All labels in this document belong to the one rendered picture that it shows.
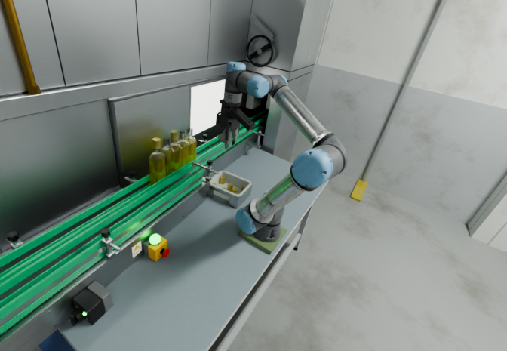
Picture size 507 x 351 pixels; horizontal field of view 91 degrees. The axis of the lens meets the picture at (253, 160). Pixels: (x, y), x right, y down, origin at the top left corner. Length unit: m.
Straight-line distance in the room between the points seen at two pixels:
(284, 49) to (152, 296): 1.63
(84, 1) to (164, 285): 1.04
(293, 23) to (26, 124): 1.53
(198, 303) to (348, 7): 3.15
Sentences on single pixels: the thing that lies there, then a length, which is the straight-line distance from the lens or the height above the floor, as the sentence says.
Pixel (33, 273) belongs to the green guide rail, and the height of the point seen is 0.93.
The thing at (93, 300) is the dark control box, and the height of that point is 0.83.
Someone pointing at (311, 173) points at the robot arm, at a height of 1.31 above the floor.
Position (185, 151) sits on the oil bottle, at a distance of 1.36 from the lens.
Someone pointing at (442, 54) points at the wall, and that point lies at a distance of 3.30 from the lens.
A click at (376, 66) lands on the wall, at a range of 3.33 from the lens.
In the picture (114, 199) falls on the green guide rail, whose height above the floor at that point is 0.94.
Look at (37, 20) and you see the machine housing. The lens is 1.05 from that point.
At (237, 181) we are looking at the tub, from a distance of 1.55.
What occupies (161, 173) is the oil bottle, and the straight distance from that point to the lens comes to 1.28.
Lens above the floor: 1.70
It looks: 30 degrees down
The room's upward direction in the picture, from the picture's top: 10 degrees clockwise
